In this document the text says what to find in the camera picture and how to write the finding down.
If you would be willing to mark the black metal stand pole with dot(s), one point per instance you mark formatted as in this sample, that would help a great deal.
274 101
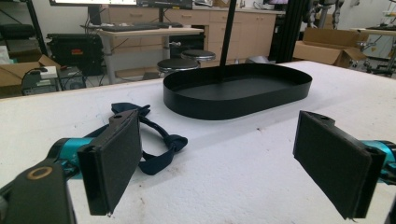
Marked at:
228 32

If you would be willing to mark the grey computer tower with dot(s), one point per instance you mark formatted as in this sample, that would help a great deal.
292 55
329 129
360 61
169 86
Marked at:
70 79

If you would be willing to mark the black shelf rack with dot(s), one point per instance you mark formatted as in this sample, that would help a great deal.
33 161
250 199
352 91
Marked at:
28 25

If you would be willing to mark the black round stool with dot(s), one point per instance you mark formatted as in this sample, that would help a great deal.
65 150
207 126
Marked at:
177 66
198 56

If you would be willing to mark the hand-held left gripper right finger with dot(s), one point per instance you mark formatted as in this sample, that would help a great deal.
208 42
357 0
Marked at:
334 163

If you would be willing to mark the black keyboard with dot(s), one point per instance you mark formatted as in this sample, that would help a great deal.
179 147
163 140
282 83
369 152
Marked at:
130 27

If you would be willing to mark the light wooden desk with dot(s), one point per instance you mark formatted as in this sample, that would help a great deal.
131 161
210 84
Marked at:
149 33

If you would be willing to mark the computer monitor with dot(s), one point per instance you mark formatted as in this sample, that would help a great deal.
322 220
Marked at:
93 3

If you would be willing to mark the wooden cabinet row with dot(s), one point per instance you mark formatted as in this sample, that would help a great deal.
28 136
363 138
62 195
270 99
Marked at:
239 34

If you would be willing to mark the black equipment case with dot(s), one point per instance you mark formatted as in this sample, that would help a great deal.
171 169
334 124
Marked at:
74 53

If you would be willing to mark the dark blue bow tie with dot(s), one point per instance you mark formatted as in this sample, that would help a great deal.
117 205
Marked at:
165 146

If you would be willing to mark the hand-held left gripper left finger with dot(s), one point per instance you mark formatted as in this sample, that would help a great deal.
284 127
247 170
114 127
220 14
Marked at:
113 163

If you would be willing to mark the large open cardboard box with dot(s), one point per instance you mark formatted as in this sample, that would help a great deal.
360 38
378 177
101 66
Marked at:
331 46

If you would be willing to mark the black oval tray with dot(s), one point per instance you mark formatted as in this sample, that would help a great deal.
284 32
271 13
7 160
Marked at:
236 90

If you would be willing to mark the black metal frame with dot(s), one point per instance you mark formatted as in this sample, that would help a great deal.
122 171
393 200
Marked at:
291 31

